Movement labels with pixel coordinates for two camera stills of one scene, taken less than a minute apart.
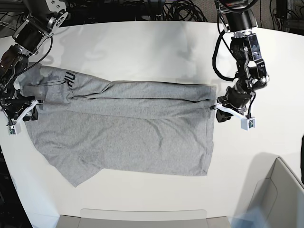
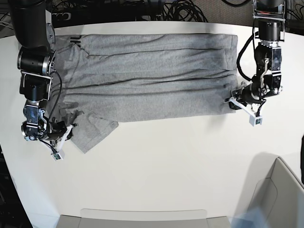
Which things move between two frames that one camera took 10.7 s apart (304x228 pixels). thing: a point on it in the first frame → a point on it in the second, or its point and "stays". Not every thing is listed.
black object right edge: [302, 158] stays
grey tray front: [106, 218] stays
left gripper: [13, 106] → [55, 130]
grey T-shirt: [87, 126] → [99, 79]
